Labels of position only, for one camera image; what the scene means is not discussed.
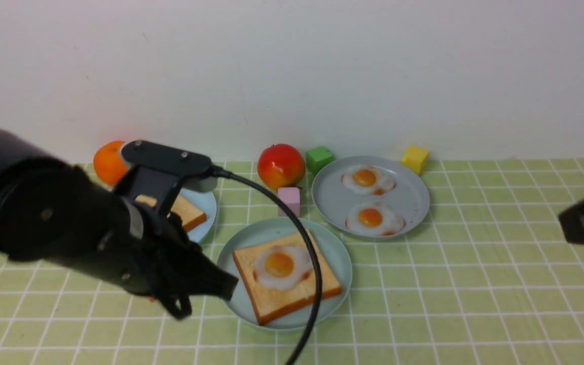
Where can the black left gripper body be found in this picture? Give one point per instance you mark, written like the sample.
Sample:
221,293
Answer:
162,261

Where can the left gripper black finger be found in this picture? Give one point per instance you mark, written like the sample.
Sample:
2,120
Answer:
178,306

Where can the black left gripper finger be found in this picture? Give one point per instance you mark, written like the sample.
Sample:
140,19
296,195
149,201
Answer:
207,279

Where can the toast slice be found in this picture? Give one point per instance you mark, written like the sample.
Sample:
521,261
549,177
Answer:
194,220
271,304

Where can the fried egg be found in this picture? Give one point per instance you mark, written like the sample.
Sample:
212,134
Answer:
374,220
282,267
367,180

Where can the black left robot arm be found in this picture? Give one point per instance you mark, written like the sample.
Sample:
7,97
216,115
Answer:
51,211

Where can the light blue plate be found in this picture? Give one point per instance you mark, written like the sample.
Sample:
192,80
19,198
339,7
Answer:
207,202

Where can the orange mandarin fruit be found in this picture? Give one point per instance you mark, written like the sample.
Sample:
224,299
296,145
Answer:
108,163

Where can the pink cube block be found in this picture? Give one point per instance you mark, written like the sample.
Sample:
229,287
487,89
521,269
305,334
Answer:
291,197

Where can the teal green plate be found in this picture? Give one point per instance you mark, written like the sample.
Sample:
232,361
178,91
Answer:
334,260

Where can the red yellow apple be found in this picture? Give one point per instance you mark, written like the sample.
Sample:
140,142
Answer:
280,165

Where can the green cube block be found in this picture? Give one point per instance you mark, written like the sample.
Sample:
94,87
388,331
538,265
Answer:
317,158

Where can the grey plate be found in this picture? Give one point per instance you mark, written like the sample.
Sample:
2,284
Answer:
410,197

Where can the yellow cube block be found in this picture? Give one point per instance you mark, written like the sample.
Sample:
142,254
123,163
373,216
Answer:
415,158

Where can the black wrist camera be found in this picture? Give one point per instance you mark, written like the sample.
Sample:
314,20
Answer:
161,172

